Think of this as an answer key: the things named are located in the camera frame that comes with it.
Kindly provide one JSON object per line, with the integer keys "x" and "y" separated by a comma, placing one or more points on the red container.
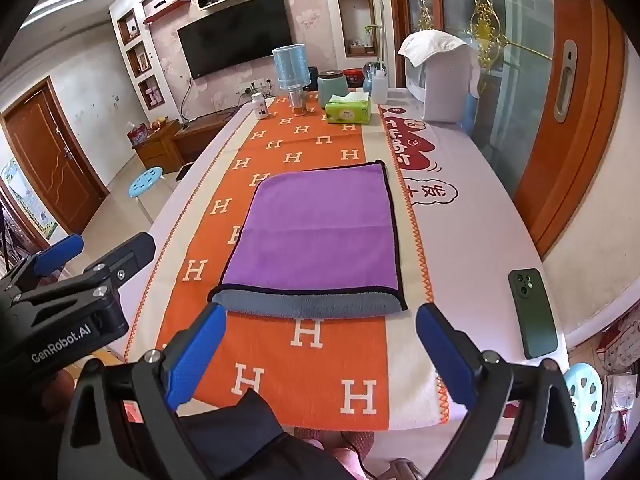
{"x": 354, "y": 76}

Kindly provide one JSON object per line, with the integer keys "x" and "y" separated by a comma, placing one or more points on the green tissue box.
{"x": 348, "y": 110}

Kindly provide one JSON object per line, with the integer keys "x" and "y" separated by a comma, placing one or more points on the blue water dispenser bottle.
{"x": 292, "y": 72}

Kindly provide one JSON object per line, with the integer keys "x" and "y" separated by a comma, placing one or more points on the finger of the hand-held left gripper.
{"x": 57, "y": 255}
{"x": 117, "y": 265}

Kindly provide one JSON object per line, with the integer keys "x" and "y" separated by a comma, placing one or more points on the red wall shelf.
{"x": 167, "y": 11}

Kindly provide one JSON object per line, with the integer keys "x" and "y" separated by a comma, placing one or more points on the wooden sliding door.
{"x": 575, "y": 110}

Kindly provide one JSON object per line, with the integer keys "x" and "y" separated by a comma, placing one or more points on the teal lidded jar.
{"x": 331, "y": 87}

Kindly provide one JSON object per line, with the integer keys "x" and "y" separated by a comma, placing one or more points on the purple and grey towel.
{"x": 315, "y": 240}

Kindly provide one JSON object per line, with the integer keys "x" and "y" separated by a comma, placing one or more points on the orange patterned blanket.
{"x": 280, "y": 240}

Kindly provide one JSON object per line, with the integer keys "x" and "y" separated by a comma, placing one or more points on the wooden tv cabinet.
{"x": 175, "y": 142}

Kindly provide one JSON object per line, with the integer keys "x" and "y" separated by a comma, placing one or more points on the black television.
{"x": 235, "y": 35}

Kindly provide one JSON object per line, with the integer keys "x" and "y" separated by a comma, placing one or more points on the white printed table cover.
{"x": 465, "y": 210}

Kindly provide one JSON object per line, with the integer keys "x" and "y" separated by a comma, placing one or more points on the white squeeze bottle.
{"x": 378, "y": 89}

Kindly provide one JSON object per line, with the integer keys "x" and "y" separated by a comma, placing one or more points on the red box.
{"x": 138, "y": 135}

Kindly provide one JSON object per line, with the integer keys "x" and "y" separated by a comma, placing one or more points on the wall poster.
{"x": 27, "y": 197}

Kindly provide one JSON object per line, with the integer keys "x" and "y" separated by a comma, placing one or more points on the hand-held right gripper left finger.
{"x": 192, "y": 355}

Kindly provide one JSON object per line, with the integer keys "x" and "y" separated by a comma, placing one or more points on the light blue plastic stool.
{"x": 585, "y": 400}
{"x": 145, "y": 182}

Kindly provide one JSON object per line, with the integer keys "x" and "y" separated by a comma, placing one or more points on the white folded cloth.
{"x": 432, "y": 45}

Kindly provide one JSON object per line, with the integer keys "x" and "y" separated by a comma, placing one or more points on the white pill bottle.
{"x": 259, "y": 106}

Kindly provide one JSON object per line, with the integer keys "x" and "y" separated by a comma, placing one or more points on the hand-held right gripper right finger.
{"x": 445, "y": 355}

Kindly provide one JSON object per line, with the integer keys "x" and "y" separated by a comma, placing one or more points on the white appliance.
{"x": 445, "y": 85}

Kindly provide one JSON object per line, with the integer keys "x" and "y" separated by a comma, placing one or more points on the dark clothing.
{"x": 240, "y": 440}

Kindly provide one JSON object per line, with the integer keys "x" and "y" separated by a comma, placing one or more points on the dark green smartphone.
{"x": 533, "y": 312}

